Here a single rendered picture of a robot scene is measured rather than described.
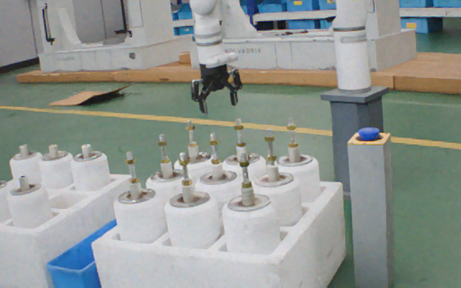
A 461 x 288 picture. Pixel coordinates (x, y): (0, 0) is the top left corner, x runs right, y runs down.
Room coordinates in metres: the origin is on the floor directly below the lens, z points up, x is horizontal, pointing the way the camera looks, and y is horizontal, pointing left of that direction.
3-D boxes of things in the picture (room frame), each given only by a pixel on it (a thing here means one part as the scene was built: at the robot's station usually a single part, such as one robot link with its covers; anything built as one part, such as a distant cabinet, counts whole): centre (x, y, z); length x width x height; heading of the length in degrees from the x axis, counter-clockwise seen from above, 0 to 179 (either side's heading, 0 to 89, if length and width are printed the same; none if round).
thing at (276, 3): (7.21, -0.59, 0.36); 0.50 x 0.38 x 0.21; 139
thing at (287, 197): (1.08, -0.04, 0.16); 0.10 x 0.10 x 0.18
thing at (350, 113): (1.62, -0.31, 0.15); 0.15 x 0.15 x 0.30; 48
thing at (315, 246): (1.13, 0.07, 0.09); 0.39 x 0.39 x 0.18; 64
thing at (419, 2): (6.01, -1.93, 0.36); 0.50 x 0.38 x 0.21; 138
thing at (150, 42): (5.22, 1.13, 0.45); 1.61 x 0.57 x 0.74; 48
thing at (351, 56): (1.62, -0.31, 0.39); 0.09 x 0.09 x 0.17; 48
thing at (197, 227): (1.02, 0.12, 0.16); 0.10 x 0.10 x 0.18
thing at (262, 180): (1.08, -0.04, 0.25); 0.08 x 0.08 x 0.01
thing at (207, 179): (1.13, 0.07, 0.25); 0.08 x 0.08 x 0.01
